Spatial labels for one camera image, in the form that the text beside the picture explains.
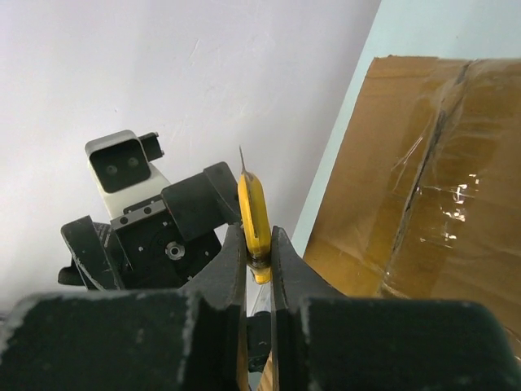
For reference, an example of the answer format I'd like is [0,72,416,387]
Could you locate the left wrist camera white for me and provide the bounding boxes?
[85,130,170,219]

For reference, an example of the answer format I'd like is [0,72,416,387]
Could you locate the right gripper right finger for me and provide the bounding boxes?
[271,227,520,390]

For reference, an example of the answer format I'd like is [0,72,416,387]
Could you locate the brown cardboard express box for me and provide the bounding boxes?
[258,55,521,391]

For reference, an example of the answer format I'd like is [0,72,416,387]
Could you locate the yellow utility knife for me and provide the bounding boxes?
[238,148,271,285]

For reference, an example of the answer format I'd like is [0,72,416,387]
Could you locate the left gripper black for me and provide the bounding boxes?
[58,161,241,290]

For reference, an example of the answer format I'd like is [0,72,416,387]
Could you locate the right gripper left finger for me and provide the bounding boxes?
[1,224,247,390]

